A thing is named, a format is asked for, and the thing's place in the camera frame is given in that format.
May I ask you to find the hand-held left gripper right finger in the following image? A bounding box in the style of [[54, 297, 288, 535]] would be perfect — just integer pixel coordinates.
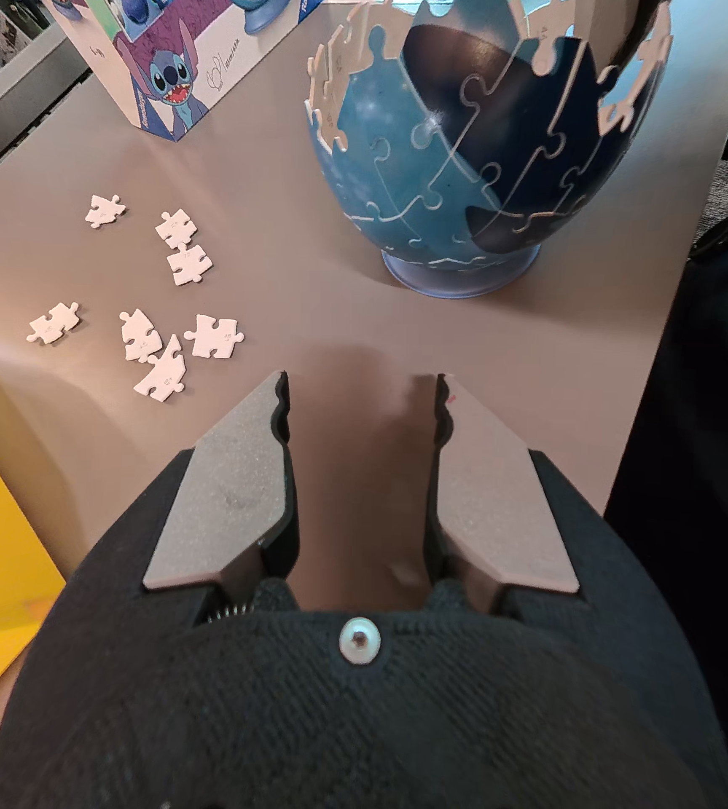
[[424, 373, 581, 613]]

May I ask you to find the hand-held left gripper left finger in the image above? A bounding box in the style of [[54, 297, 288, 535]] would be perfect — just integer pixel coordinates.
[[142, 370, 301, 592]]

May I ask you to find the group of white puzzle pieces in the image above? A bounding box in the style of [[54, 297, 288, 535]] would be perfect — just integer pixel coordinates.
[[25, 193, 246, 403]]

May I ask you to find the blue puzzle ball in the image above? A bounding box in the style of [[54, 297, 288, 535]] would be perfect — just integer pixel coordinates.
[[304, 0, 674, 269]]

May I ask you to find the cartoon printed puzzle box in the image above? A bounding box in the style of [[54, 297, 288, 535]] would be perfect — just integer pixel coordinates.
[[41, 0, 339, 143]]

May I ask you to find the person's dark clothing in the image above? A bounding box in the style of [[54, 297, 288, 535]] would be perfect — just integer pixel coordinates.
[[604, 209, 728, 791]]

